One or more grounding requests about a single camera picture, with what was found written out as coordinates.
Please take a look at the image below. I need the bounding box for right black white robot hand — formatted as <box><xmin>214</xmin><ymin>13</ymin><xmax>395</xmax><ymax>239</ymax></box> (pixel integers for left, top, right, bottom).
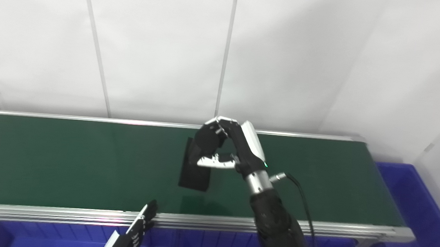
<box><xmin>192</xmin><ymin>114</ymin><xmax>272</xmax><ymax>181</ymax></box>

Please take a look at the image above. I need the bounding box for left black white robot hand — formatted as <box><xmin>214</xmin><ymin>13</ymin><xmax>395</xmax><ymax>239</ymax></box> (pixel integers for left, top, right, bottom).
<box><xmin>99</xmin><ymin>196</ymin><xmax>159</xmax><ymax>247</ymax></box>

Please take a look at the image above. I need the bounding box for black cylinder block part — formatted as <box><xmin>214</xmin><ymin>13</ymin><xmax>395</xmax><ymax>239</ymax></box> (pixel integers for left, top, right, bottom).
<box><xmin>177</xmin><ymin>126</ymin><xmax>228</xmax><ymax>193</ymax></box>

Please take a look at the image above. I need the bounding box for long blue plastic bin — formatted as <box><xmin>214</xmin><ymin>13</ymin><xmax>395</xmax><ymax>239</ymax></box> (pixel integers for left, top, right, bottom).
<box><xmin>355</xmin><ymin>160</ymin><xmax>440</xmax><ymax>247</ymax></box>

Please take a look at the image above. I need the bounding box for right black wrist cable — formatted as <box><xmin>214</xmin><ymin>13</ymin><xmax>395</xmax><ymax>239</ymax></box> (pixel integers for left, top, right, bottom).
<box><xmin>265</xmin><ymin>171</ymin><xmax>325</xmax><ymax>247</ymax></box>

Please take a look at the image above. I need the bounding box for green conveyor belt aluminium frame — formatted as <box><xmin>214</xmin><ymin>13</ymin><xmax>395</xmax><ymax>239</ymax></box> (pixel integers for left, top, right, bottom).
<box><xmin>0</xmin><ymin>108</ymin><xmax>423</xmax><ymax>247</ymax></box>

